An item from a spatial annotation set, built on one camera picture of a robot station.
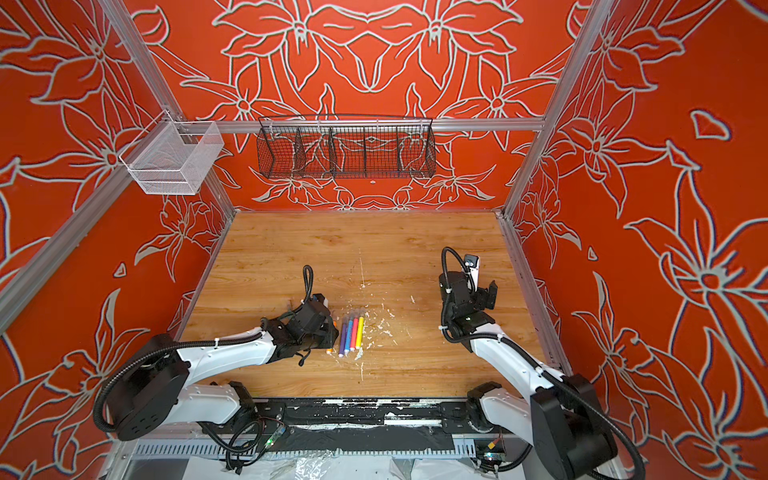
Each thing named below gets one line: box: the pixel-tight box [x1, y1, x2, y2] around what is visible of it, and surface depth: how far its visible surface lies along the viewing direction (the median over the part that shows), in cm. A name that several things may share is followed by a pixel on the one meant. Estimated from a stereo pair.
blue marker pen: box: [344, 315, 353, 355], surface depth 87 cm
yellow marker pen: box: [355, 310, 365, 350], surface depth 89 cm
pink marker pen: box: [350, 311, 359, 352], surface depth 89 cm
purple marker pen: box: [338, 323, 347, 358], surface depth 86 cm
